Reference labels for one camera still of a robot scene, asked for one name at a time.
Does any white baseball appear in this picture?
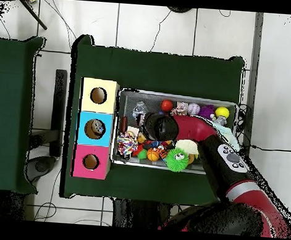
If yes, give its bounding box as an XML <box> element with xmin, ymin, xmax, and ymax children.
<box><xmin>187</xmin><ymin>102</ymin><xmax>202</xmax><ymax>117</ymax></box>

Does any multicoloured rope toy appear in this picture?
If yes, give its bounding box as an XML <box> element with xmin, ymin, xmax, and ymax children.
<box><xmin>115</xmin><ymin>131</ymin><xmax>140</xmax><ymax>159</ymax></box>

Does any green spiky ball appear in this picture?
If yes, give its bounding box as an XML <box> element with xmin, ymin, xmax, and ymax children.
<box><xmin>164</xmin><ymin>147</ymin><xmax>191</xmax><ymax>175</ymax></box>

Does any black panel stand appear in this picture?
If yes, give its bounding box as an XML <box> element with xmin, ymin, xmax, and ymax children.
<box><xmin>48</xmin><ymin>68</ymin><xmax>70</xmax><ymax>158</ymax></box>

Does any black rod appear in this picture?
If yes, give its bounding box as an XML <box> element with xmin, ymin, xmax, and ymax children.
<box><xmin>15</xmin><ymin>0</ymin><xmax>51</xmax><ymax>31</ymax></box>

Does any wooden box with three holes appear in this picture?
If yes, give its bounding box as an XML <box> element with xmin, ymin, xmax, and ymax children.
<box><xmin>72</xmin><ymin>77</ymin><xmax>121</xmax><ymax>181</ymax></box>

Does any grey round stand base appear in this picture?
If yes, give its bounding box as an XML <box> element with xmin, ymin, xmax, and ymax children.
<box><xmin>26</xmin><ymin>153</ymin><xmax>57</xmax><ymax>182</ymax></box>

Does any red maraca rattle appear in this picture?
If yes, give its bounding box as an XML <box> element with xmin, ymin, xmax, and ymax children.
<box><xmin>160</xmin><ymin>98</ymin><xmax>175</xmax><ymax>113</ymax></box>

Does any dark red sausage toy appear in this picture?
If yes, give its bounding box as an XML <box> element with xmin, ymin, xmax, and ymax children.
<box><xmin>119</xmin><ymin>116</ymin><xmax>130</xmax><ymax>135</ymax></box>

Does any dark green side cloth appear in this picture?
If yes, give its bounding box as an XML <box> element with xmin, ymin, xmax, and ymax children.
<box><xmin>0</xmin><ymin>33</ymin><xmax>48</xmax><ymax>196</ymax></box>

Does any dark green tablecloth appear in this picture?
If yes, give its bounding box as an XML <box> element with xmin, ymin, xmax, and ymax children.
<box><xmin>60</xmin><ymin>33</ymin><xmax>247</xmax><ymax>216</ymax></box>

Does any small orange basketball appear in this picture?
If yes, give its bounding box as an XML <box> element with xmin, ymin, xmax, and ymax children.
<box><xmin>146</xmin><ymin>148</ymin><xmax>161</xmax><ymax>163</ymax></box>

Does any tiger striped toy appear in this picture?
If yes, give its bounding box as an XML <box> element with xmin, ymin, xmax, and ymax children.
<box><xmin>156</xmin><ymin>144</ymin><xmax>171</xmax><ymax>160</ymax></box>

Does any yellow ball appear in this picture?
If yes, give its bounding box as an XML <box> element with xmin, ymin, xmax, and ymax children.
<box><xmin>214</xmin><ymin>106</ymin><xmax>231</xmax><ymax>120</ymax></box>

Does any mint knitted cloth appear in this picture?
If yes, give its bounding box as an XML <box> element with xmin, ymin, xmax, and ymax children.
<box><xmin>217</xmin><ymin>123</ymin><xmax>242</xmax><ymax>151</ymax></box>

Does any floral patterned fabric knot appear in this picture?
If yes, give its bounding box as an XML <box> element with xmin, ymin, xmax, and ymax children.
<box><xmin>171</xmin><ymin>101</ymin><xmax>190</xmax><ymax>117</ymax></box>

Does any cream knitted cloth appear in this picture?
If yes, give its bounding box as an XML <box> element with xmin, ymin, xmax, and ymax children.
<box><xmin>175</xmin><ymin>138</ymin><xmax>200</xmax><ymax>157</ymax></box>

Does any clear shallow mesh bin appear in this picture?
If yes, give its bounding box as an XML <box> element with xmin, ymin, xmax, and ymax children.
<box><xmin>109</xmin><ymin>88</ymin><xmax>240</xmax><ymax>177</ymax></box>

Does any plain wooden cube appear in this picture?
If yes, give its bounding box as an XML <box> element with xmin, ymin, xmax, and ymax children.
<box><xmin>127</xmin><ymin>126</ymin><xmax>141</xmax><ymax>138</ymax></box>

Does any purple monster toy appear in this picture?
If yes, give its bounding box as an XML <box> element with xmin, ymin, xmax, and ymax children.
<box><xmin>198</xmin><ymin>104</ymin><xmax>216</xmax><ymax>120</ymax></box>

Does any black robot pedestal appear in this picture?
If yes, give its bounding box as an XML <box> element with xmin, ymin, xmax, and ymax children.
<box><xmin>111</xmin><ymin>199</ymin><xmax>180</xmax><ymax>232</ymax></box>

